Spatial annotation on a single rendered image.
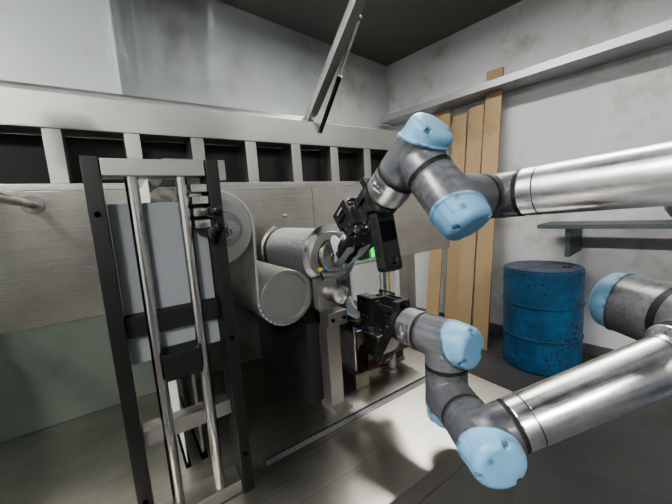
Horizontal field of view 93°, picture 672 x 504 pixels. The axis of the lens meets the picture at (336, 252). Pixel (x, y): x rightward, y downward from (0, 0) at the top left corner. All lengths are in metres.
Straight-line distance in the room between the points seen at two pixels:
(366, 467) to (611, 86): 3.15
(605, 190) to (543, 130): 2.91
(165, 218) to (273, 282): 0.27
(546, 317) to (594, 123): 1.57
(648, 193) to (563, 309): 2.35
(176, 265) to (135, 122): 0.53
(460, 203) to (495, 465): 0.34
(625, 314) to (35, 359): 1.21
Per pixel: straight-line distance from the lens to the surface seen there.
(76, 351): 1.00
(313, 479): 0.67
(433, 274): 3.43
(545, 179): 0.54
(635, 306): 0.75
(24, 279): 0.97
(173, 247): 0.53
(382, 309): 0.70
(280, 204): 1.04
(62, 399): 1.04
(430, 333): 0.60
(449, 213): 0.46
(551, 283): 2.77
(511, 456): 0.53
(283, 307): 0.71
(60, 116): 0.99
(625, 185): 0.52
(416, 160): 0.50
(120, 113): 0.99
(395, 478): 0.67
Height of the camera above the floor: 1.36
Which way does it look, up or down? 8 degrees down
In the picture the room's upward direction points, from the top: 4 degrees counter-clockwise
